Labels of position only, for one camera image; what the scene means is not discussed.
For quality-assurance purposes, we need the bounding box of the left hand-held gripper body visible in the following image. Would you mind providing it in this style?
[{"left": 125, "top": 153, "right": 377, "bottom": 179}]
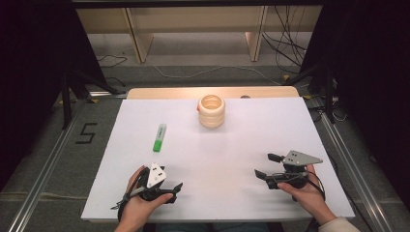
[{"left": 138, "top": 162, "right": 168, "bottom": 202}]

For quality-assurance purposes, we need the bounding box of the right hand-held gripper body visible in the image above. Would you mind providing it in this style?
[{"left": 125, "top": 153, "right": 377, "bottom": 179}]
[{"left": 268, "top": 150, "right": 324, "bottom": 190}]

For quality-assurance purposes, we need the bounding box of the green highlighter marker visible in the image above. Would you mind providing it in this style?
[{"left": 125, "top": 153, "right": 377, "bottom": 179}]
[{"left": 152, "top": 123, "right": 168, "bottom": 153}]

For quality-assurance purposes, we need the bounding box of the ribbed wooden pen holder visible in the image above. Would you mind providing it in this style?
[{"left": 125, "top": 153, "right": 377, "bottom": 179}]
[{"left": 196, "top": 94, "right": 226, "bottom": 130}]

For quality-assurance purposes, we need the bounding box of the person's right hand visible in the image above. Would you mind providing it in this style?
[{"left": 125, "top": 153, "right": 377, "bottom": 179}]
[{"left": 278, "top": 164, "right": 337, "bottom": 226}]

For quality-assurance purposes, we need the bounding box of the person's left hand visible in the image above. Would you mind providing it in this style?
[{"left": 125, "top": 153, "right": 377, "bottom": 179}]
[{"left": 115, "top": 165, "right": 174, "bottom": 232}]

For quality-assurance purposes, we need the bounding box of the white board table cover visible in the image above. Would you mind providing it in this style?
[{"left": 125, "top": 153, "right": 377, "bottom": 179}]
[{"left": 80, "top": 97, "right": 356, "bottom": 223}]

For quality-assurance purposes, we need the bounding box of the black metal stand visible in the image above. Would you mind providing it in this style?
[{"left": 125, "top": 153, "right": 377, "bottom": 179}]
[
  {"left": 285, "top": 63, "right": 337, "bottom": 124},
  {"left": 60, "top": 68, "right": 123, "bottom": 131}
]

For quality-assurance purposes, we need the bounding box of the black curtain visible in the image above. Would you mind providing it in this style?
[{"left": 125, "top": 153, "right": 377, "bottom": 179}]
[
  {"left": 0, "top": 0, "right": 107, "bottom": 191},
  {"left": 299, "top": 0, "right": 410, "bottom": 204}
]

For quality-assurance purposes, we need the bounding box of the light wooden desk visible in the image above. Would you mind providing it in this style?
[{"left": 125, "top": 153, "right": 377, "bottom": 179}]
[{"left": 75, "top": 5, "right": 324, "bottom": 64}]

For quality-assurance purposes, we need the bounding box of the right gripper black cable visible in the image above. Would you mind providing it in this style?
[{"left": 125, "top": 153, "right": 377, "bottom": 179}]
[{"left": 303, "top": 170, "right": 327, "bottom": 202}]

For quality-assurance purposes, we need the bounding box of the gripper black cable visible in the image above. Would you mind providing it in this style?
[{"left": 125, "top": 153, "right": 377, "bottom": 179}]
[
  {"left": 303, "top": 170, "right": 327, "bottom": 202},
  {"left": 110, "top": 169, "right": 150, "bottom": 224}
]

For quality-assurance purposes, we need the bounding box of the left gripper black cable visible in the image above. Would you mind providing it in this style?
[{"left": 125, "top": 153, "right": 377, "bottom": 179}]
[{"left": 110, "top": 169, "right": 150, "bottom": 224}]

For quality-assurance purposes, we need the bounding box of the aluminium floor rail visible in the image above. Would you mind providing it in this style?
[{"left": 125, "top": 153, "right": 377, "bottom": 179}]
[
  {"left": 7, "top": 99, "right": 90, "bottom": 232},
  {"left": 317, "top": 105, "right": 395, "bottom": 232}
]

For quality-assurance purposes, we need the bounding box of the white floor cable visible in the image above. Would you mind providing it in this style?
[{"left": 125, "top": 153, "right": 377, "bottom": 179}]
[{"left": 147, "top": 62, "right": 282, "bottom": 86}]

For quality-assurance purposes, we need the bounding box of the thin black floor cable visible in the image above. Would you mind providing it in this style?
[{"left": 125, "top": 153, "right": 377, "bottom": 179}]
[{"left": 97, "top": 53, "right": 129, "bottom": 69}]

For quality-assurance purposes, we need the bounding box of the bundle of black cables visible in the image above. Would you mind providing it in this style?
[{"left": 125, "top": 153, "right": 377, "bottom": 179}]
[{"left": 261, "top": 5, "right": 308, "bottom": 70}]

